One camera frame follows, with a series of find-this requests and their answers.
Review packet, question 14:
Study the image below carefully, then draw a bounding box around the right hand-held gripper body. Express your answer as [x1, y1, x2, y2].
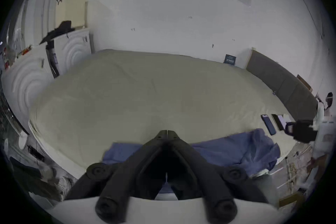
[314, 106, 336, 156]

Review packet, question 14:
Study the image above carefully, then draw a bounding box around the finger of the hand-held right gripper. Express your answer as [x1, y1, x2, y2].
[285, 120, 318, 144]

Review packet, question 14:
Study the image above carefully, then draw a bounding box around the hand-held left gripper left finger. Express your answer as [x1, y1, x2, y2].
[64, 130, 168, 221]

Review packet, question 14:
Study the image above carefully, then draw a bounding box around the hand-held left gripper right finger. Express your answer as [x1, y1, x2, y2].
[167, 130, 269, 222]

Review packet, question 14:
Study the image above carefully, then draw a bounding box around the dark blue shirt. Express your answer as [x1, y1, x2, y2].
[102, 128, 281, 201]

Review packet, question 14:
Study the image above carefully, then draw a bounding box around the dark blue phone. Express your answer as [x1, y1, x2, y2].
[261, 114, 277, 136]

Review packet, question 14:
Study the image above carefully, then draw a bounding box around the grey padded headboard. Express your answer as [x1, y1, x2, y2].
[246, 50, 319, 121]

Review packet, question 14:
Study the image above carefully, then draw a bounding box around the bed with beige sheet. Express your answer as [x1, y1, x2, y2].
[28, 49, 319, 179]

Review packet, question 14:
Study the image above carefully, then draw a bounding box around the pale yellow carton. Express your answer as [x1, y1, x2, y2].
[55, 0, 87, 30]

